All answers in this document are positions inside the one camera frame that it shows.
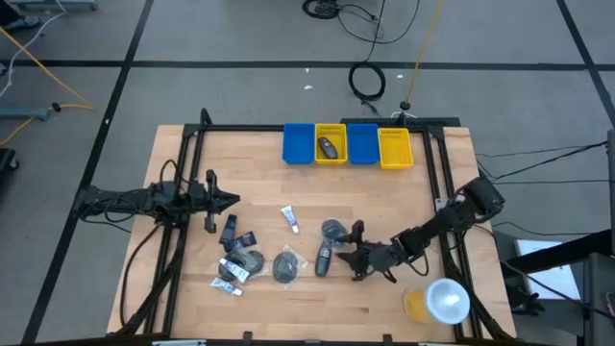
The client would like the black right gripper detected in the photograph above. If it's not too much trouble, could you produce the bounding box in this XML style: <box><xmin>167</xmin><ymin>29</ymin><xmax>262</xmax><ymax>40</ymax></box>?
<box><xmin>335</xmin><ymin>219</ymin><xmax>403</xmax><ymax>284</ymax></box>

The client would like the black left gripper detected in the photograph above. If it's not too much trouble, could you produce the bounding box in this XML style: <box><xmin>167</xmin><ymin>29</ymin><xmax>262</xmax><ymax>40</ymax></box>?
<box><xmin>188</xmin><ymin>168</ymin><xmax>241</xmax><ymax>235</ymax></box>

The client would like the blue plastic basket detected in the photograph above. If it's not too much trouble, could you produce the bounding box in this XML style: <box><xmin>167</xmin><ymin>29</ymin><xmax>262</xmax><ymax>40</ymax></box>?
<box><xmin>282</xmin><ymin>123</ymin><xmax>317</xmax><ymax>166</ymax></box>
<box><xmin>346</xmin><ymin>123</ymin><xmax>381</xmax><ymax>166</ymax></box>

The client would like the yellow plastic basket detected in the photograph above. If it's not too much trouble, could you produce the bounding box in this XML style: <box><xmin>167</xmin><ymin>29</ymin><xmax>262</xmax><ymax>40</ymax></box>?
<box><xmin>314</xmin><ymin>123</ymin><xmax>349</xmax><ymax>166</ymax></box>
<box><xmin>377</xmin><ymin>127</ymin><xmax>415</xmax><ymax>170</ymax></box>

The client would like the yellow canister with white lid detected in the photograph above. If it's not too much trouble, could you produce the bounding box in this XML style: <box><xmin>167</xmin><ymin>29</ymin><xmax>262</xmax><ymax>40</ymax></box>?
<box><xmin>403</xmin><ymin>277</ymin><xmax>472</xmax><ymax>326</ymax></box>

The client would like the white paper sheet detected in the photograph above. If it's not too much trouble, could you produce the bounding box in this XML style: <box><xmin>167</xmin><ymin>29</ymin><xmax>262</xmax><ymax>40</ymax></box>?
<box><xmin>513</xmin><ymin>237</ymin><xmax>582</xmax><ymax>302</ymax></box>

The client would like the black metal beam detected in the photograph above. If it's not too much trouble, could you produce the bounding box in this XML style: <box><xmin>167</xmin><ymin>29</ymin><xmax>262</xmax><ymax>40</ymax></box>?
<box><xmin>499</xmin><ymin>229</ymin><xmax>615</xmax><ymax>275</ymax></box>

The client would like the grey metal floor foot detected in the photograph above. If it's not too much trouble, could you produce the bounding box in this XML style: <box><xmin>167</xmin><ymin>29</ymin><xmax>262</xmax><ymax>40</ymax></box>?
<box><xmin>9</xmin><ymin>0</ymin><xmax>100</xmax><ymax>12</ymax></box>
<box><xmin>0</xmin><ymin>105</ymin><xmax>52</xmax><ymax>122</ymax></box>

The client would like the black chair caster base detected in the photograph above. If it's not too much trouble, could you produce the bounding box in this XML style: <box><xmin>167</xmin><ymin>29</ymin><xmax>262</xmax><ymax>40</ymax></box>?
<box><xmin>0</xmin><ymin>147</ymin><xmax>20</xmax><ymax>186</ymax></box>

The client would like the person's foot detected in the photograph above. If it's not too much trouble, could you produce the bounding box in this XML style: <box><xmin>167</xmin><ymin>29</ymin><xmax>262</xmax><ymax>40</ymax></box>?
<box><xmin>0</xmin><ymin>13</ymin><xmax>42</xmax><ymax>34</ymax></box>

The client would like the black aluminium table frame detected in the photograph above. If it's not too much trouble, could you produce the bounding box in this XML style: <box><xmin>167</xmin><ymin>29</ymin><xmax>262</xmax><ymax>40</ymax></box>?
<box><xmin>114</xmin><ymin>108</ymin><xmax>523</xmax><ymax>346</ymax></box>

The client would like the coiled black floor cable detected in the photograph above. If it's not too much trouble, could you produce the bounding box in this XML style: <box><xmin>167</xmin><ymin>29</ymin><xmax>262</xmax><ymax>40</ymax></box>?
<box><xmin>347</xmin><ymin>0</ymin><xmax>388</xmax><ymax>116</ymax></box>

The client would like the yellow floor extension cable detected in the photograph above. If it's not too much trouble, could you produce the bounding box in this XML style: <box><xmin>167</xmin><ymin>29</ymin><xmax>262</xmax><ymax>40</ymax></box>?
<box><xmin>0</xmin><ymin>26</ymin><xmax>96</xmax><ymax>146</ymax></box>

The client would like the tangled black cable bundle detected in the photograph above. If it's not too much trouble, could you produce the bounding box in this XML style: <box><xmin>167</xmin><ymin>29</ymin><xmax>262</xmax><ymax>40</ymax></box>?
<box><xmin>301</xmin><ymin>0</ymin><xmax>422</xmax><ymax>45</ymax></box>

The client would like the long yellow hanging cable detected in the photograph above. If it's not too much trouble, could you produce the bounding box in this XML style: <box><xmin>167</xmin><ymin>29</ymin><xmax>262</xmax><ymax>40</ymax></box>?
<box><xmin>406</xmin><ymin>0</ymin><xmax>446</xmax><ymax>103</ymax></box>

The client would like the white floor cable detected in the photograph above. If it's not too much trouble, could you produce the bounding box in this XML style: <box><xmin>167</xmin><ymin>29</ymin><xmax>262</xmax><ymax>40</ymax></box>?
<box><xmin>0</xmin><ymin>0</ymin><xmax>68</xmax><ymax>100</ymax></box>

